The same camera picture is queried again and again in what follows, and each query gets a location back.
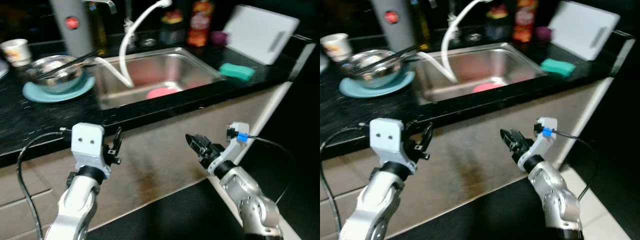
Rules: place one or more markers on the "stainless steel bowl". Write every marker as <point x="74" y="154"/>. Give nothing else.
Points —
<point x="375" y="80"/>
<point x="60" y="82"/>

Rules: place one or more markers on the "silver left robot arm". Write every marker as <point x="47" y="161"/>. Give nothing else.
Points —
<point x="75" y="205"/>
<point x="372" y="210"/>

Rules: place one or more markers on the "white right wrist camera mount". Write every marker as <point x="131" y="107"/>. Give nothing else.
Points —
<point x="234" y="146"/>
<point x="542" y="142"/>

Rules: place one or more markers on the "stainless steel sink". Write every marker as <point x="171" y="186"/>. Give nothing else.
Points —
<point x="500" y="62"/>
<point x="170" y="67"/>

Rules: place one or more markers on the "purple cup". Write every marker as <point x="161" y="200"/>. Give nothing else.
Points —
<point x="219" y="39"/>
<point x="543" y="35"/>

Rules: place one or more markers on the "white cutting board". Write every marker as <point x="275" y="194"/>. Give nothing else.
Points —
<point x="255" y="32"/>
<point x="580" y="27"/>

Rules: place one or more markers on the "grey jug with red logo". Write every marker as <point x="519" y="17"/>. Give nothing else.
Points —
<point x="72" y="37"/>
<point x="395" y="35"/>

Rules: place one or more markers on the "orange dish soap pump bottle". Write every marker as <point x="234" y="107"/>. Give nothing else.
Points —
<point x="200" y="25"/>
<point x="525" y="22"/>

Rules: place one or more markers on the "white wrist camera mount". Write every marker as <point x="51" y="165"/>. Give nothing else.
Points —
<point x="87" y="142"/>
<point x="386" y="137"/>
<point x="542" y="142"/>
<point x="234" y="146"/>

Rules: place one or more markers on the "teal plate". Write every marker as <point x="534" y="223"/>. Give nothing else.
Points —
<point x="40" y="96"/>
<point x="357" y="91"/>

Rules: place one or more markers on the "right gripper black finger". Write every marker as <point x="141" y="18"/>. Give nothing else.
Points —
<point x="514" y="135"/>
<point x="201" y="140"/>
<point x="508" y="140"/>
<point x="195" y="146"/>

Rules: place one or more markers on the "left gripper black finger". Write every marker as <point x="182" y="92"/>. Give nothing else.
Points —
<point x="411" y="127"/>
<point x="427" y="137"/>
<point x="118" y="137"/>

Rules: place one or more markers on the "green sponge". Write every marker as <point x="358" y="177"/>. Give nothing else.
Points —
<point x="557" y="67"/>
<point x="236" y="72"/>

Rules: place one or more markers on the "white printed paper cup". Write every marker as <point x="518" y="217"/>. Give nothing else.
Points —
<point x="16" y="50"/>
<point x="337" y="46"/>

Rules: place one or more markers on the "brown cabinet front panel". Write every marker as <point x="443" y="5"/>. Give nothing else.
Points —
<point x="160" y="155"/>
<point x="470" y="160"/>

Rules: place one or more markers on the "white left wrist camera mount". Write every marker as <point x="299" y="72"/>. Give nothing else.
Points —
<point x="87" y="142"/>
<point x="386" y="137"/>

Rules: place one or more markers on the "small round steel cap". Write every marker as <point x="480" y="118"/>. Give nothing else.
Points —
<point x="148" y="42"/>
<point x="473" y="37"/>

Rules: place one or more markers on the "pink plate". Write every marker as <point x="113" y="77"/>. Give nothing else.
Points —
<point x="487" y="88"/>
<point x="162" y="92"/>

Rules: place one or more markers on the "dark chopstick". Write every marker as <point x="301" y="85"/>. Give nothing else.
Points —
<point x="392" y="63"/>
<point x="70" y="67"/>
<point x="65" y="65"/>
<point x="387" y="61"/>

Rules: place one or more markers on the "dark container with fruit label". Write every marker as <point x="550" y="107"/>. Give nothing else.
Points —
<point x="497" y="24"/>
<point x="172" y="27"/>

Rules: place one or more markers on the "slim steel tap pipe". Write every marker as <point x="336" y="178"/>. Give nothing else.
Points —
<point x="128" y="27"/>
<point x="452" y="22"/>

